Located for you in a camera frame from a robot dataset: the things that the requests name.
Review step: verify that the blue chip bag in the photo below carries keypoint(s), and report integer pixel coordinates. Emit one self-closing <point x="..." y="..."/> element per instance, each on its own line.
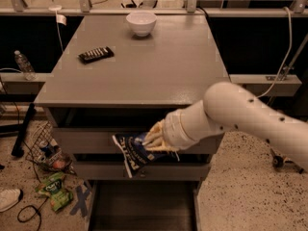
<point x="134" y="154"/>

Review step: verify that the clear plastic water bottle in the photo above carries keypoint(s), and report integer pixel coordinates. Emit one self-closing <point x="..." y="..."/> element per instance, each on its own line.
<point x="25" y="66"/>

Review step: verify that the black wheeled cart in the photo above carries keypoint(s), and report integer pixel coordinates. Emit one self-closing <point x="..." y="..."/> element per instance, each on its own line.
<point x="284" y="164"/>

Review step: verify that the wire basket with items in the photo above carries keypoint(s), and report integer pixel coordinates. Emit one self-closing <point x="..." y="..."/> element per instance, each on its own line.
<point x="46" y="153"/>

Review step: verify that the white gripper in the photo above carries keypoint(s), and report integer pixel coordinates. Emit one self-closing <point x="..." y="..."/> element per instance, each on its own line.
<point x="172" y="128"/>

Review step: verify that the black snack bar package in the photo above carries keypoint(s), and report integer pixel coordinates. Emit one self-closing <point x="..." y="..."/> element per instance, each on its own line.
<point x="96" y="54"/>

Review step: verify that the green chip bag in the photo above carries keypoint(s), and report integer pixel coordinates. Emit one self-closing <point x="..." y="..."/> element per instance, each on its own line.
<point x="53" y="188"/>

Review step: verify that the grey middle drawer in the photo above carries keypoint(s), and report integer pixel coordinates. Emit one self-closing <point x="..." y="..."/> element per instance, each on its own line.
<point x="155" y="172"/>

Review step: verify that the white bowl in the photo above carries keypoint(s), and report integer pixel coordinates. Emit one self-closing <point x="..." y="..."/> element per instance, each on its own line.
<point x="141" y="23"/>

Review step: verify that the white shoe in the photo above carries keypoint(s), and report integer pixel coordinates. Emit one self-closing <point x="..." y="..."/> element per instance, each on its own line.
<point x="9" y="197"/>

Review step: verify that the grey drawer cabinet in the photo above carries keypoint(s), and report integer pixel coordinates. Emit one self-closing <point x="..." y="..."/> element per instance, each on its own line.
<point x="145" y="79"/>

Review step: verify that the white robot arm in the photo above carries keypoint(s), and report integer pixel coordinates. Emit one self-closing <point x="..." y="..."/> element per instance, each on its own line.
<point x="226" y="106"/>

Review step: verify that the black leaning bar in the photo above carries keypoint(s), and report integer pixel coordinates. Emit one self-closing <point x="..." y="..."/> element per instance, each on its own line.
<point x="17" y="151"/>

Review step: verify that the grey top drawer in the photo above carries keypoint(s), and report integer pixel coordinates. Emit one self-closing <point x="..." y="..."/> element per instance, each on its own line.
<point x="100" y="141"/>

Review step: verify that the grey bottom drawer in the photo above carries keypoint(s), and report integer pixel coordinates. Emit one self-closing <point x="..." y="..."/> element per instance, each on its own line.
<point x="144" y="206"/>

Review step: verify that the grey drawer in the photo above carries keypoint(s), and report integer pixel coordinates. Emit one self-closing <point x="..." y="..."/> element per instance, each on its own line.
<point x="155" y="172"/>
<point x="100" y="141"/>
<point x="144" y="206"/>

